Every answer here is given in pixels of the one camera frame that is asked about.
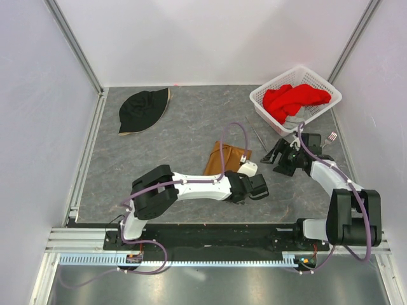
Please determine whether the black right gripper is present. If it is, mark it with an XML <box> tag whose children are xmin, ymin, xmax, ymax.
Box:
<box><xmin>259</xmin><ymin>138</ymin><xmax>304</xmax><ymax>177</ymax></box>

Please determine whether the orange cloth napkin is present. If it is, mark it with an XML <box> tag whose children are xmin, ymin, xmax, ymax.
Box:
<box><xmin>202</xmin><ymin>141</ymin><xmax>253</xmax><ymax>176</ymax></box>

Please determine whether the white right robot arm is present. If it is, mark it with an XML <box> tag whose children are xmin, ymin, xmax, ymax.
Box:
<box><xmin>261</xmin><ymin>133</ymin><xmax>382</xmax><ymax>250</ymax></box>

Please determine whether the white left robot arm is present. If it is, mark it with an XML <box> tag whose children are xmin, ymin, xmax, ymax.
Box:
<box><xmin>117</xmin><ymin>162</ymin><xmax>269</xmax><ymax>250</ymax></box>

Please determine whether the silver knife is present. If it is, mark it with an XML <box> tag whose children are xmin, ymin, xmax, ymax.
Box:
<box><xmin>245</xmin><ymin>116</ymin><xmax>268</xmax><ymax>152</ymax></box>

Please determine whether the grey cloth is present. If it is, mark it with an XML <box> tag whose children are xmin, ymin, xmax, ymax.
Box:
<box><xmin>282</xmin><ymin>107</ymin><xmax>312</xmax><ymax>130</ymax></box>

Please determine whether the red cloth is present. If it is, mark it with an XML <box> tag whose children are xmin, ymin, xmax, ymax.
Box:
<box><xmin>263</xmin><ymin>84</ymin><xmax>331</xmax><ymax>125</ymax></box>

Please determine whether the silver fork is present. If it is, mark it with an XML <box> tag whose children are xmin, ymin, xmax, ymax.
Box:
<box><xmin>322</xmin><ymin>132</ymin><xmax>338</xmax><ymax>148</ymax></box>

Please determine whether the white plastic basket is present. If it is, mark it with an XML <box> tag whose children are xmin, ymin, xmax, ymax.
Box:
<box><xmin>249</xmin><ymin>66</ymin><xmax>342</xmax><ymax>137</ymax></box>

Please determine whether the black bucket hat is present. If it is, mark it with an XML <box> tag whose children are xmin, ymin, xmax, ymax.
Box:
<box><xmin>118</xmin><ymin>88</ymin><xmax>170</xmax><ymax>136</ymax></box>

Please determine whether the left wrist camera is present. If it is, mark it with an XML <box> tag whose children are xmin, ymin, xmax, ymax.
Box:
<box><xmin>237</xmin><ymin>160</ymin><xmax>258</xmax><ymax>177</ymax></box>

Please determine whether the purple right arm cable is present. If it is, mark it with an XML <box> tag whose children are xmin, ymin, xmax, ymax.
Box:
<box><xmin>295</xmin><ymin>122</ymin><xmax>373</xmax><ymax>276</ymax></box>

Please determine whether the slotted cable duct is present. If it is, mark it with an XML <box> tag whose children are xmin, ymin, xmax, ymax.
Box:
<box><xmin>59</xmin><ymin>253</ymin><xmax>304</xmax><ymax>268</ymax></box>

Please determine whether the right aluminium frame post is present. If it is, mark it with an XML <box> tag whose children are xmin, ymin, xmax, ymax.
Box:
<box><xmin>328</xmin><ymin>0</ymin><xmax>382</xmax><ymax>84</ymax></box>

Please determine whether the aluminium frame post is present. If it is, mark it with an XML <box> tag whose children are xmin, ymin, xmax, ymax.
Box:
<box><xmin>328</xmin><ymin>0</ymin><xmax>382</xmax><ymax>84</ymax></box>
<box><xmin>44</xmin><ymin>0</ymin><xmax>104</xmax><ymax>95</ymax></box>

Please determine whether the aluminium front rail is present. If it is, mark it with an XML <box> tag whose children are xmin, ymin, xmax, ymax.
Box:
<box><xmin>45</xmin><ymin>228</ymin><xmax>391</xmax><ymax>255</ymax></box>

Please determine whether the left aluminium frame post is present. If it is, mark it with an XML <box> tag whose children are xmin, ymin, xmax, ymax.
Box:
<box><xmin>44</xmin><ymin>0</ymin><xmax>104</xmax><ymax>95</ymax></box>

